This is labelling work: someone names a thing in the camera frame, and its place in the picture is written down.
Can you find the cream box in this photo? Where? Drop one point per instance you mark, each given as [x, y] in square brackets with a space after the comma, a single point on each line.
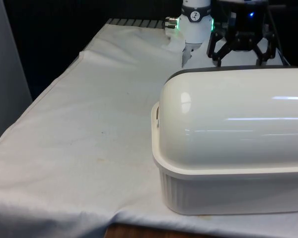
[228, 193]

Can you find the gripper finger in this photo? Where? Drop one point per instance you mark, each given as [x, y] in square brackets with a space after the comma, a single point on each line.
[269, 48]
[218, 48]

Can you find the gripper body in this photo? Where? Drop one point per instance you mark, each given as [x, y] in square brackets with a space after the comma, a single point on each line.
[243, 22]

